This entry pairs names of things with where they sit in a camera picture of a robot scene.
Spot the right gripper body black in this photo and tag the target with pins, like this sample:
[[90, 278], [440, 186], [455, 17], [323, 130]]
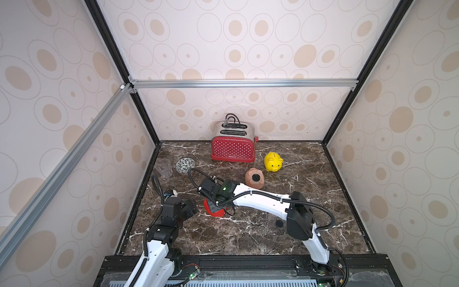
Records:
[[207, 188]]

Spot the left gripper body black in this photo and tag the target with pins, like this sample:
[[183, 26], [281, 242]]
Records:
[[187, 210]]

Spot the red piggy bank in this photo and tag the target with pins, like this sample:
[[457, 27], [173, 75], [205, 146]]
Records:
[[212, 209]]

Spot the pink piggy bank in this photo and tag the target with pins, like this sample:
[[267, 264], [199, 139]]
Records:
[[248, 179]]

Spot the yellow piggy bank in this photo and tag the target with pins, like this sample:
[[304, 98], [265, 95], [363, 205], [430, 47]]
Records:
[[273, 162]]

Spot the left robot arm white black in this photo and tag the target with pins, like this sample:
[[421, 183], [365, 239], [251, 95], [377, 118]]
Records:
[[158, 262]]

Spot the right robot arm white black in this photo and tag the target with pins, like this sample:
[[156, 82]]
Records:
[[293, 209]]

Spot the patterned ceramic bowl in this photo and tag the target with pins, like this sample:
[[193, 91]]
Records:
[[183, 165]]

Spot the clear plastic cup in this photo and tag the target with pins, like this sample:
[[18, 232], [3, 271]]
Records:
[[164, 168]]

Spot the red polka dot toaster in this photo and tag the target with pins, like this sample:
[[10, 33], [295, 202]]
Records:
[[234, 142]]

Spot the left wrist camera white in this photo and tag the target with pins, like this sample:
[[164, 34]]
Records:
[[170, 193]]

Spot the aluminium rail left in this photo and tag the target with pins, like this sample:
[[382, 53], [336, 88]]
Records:
[[35, 207]]

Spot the aluminium rail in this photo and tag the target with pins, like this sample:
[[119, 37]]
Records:
[[267, 83], [35, 207]]

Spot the aluminium rail back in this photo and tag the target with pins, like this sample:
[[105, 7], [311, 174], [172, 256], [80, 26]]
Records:
[[267, 83]]

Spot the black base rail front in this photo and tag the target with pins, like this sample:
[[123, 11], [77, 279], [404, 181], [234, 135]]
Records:
[[365, 270]]

